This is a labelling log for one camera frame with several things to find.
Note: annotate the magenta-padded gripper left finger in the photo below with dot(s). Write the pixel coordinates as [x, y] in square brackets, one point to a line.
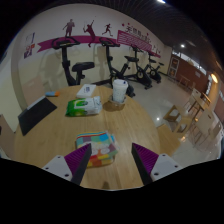
[76, 161]

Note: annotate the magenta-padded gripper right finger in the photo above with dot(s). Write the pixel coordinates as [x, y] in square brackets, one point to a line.
[148, 161]

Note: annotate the colourful checkered towel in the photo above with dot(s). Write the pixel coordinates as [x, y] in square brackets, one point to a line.
[98, 143]

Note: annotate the green white wet wipes pack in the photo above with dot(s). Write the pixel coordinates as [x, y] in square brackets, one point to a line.
[83, 106]

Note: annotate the group of wooden chairs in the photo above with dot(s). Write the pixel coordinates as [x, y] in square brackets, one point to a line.
[193, 123]

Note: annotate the black tablet with cover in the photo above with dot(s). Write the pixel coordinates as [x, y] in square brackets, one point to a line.
[35, 115]

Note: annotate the brown tape roll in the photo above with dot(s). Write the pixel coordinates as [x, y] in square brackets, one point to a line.
[111, 106]

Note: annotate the small white box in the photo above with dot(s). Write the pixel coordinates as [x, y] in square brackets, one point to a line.
[86, 90]

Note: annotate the blue orange marker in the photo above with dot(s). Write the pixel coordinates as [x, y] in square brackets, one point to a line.
[52, 93]

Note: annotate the wooden chair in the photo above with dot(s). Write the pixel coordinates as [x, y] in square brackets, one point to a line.
[6, 136]
[32, 91]

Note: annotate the white paper cup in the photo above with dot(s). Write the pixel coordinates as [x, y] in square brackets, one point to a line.
[120, 90]

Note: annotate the black spin bike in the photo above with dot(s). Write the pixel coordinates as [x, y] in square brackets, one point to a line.
[141, 76]
[111, 63]
[156, 73]

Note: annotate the black upright exercise bike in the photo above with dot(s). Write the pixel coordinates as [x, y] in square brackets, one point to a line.
[67, 70]

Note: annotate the wall poster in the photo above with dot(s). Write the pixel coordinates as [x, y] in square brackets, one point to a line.
[29, 45]

